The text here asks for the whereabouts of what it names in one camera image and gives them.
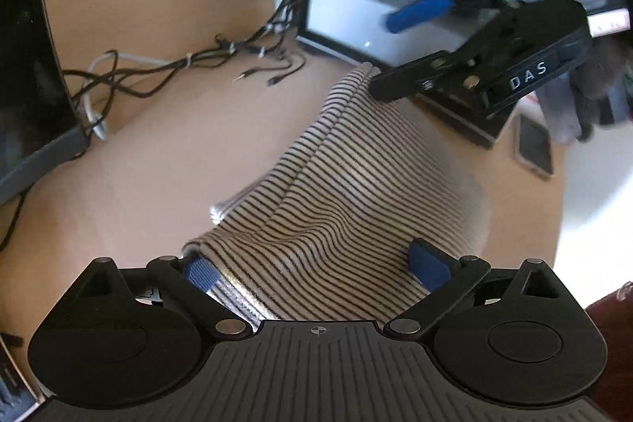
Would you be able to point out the person's right hand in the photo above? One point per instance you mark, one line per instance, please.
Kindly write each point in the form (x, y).
(596, 91)

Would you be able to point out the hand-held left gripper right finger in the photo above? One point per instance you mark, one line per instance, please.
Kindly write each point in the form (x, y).
(429, 265)

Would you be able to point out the dark computer monitor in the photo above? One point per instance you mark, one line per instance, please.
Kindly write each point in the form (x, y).
(24, 56)

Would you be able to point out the dark flat device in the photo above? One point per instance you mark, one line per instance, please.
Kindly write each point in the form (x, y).
(12, 382)

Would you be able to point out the smartphone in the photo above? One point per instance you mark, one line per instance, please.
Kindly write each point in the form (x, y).
(534, 146)

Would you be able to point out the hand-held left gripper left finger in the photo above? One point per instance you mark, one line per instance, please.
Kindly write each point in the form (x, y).
(199, 274)

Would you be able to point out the black white striped shirt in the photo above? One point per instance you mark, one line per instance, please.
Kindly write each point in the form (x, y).
(346, 204)

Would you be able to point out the dark red cloth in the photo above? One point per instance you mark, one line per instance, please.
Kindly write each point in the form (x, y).
(613, 353)

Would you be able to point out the computer monitor with stand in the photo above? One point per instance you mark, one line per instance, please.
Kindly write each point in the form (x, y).
(346, 6)

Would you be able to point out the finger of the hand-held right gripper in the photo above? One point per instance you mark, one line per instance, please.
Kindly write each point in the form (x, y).
(420, 13)
(403, 80)

